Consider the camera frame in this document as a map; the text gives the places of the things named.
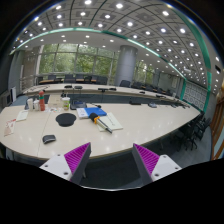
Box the black conference microphone unit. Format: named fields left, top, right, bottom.
left=70, top=101, right=87, bottom=110

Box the grey round pillar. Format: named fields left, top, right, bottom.
left=114, top=45, right=138, bottom=86

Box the white notebook paper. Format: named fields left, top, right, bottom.
left=100, top=112, right=123, bottom=131

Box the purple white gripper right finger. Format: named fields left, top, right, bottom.
left=132, top=144, right=181, bottom=185

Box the orange black handheld tool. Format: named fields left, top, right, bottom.
left=89, top=113, right=112, bottom=133

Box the white booklet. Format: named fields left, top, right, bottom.
left=76, top=108, right=88, bottom=119

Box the red bottle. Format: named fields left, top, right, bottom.
left=39, top=90, right=45, bottom=111

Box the blue folder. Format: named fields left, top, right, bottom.
left=84, top=107, right=107, bottom=117

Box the white paper sheet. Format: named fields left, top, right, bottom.
left=16, top=110, right=28, bottom=121

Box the round black mouse pad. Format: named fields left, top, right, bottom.
left=56, top=113, right=76, bottom=127

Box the red white leaflet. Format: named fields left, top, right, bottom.
left=4, top=119, right=16, bottom=136

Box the black computer mouse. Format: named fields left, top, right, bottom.
left=42, top=135, right=56, bottom=144

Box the black office chair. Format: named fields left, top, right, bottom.
left=180, top=117, right=209, bottom=148

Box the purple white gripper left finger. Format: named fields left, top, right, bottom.
left=41, top=143, right=91, bottom=185

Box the white paper cup green band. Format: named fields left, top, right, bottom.
left=62, top=97, right=70, bottom=111

